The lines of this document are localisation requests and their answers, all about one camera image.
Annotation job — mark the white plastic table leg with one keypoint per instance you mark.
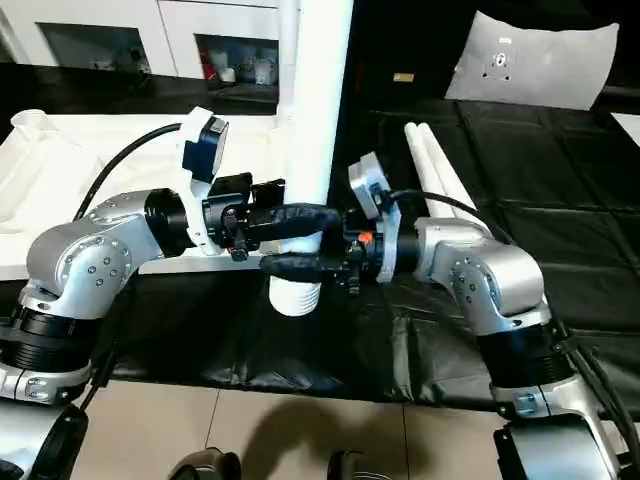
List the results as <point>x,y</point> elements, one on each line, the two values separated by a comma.
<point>320,125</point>
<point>447,160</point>
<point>287,50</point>
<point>432,160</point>

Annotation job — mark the small white cup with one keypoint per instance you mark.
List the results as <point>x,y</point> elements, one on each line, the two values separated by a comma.
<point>228,74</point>

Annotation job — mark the red item in cabinet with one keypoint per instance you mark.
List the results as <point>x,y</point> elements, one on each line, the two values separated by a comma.
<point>206,64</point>

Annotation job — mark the white glass-door cabinet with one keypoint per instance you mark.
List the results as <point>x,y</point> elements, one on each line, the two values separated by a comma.
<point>170,35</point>

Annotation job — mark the black cabinet with gold label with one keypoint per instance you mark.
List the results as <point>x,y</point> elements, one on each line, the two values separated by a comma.
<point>400,45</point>

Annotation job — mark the black work mat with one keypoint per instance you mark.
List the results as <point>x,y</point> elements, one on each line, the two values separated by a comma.
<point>550,175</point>

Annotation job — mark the light grey printed pillow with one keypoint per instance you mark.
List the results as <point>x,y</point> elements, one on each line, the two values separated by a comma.
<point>535,60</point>

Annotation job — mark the white flat panel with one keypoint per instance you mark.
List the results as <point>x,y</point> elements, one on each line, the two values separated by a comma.
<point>629,127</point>

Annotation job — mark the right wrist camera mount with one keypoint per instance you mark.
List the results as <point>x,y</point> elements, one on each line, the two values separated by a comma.
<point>367,185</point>

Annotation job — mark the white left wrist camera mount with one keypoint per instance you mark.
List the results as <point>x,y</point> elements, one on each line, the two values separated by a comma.
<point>200,150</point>

